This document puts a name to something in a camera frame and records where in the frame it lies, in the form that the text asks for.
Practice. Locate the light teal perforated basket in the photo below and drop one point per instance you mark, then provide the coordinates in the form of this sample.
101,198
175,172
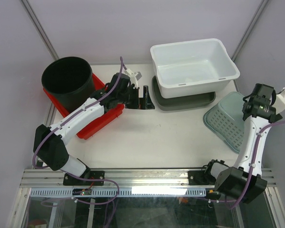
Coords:
225,120

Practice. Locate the white slotted cable duct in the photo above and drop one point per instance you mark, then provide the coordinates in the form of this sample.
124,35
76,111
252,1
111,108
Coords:
121,192

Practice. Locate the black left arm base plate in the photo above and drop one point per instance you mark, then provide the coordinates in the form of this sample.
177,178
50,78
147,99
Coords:
92,177

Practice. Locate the aluminium mounting rail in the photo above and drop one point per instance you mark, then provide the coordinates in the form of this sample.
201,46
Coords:
125,178

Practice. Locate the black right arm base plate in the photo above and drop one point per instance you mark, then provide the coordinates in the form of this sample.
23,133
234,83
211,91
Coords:
200,178

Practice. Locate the red plastic tray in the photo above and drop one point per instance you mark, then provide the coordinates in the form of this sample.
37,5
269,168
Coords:
95,125

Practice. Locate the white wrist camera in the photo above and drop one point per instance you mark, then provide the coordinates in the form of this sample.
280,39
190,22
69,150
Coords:
134,76
279,104

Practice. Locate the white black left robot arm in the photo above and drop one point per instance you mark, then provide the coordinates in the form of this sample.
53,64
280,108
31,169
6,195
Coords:
50,142

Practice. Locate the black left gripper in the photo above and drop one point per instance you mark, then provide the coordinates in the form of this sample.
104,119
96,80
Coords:
145,103

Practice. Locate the black round bucket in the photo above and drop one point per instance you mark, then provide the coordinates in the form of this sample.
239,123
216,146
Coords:
69,80

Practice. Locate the dark green plastic tray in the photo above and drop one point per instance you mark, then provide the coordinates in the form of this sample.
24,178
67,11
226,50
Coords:
181,103

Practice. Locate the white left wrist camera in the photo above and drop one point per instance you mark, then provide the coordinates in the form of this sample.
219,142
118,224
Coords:
134,76

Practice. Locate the white plastic tub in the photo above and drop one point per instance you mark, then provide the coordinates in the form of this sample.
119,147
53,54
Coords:
192,67

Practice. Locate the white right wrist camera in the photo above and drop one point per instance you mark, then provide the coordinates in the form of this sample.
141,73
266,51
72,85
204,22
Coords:
279,104

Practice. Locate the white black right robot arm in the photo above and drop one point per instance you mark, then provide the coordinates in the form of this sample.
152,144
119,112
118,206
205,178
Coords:
243,182

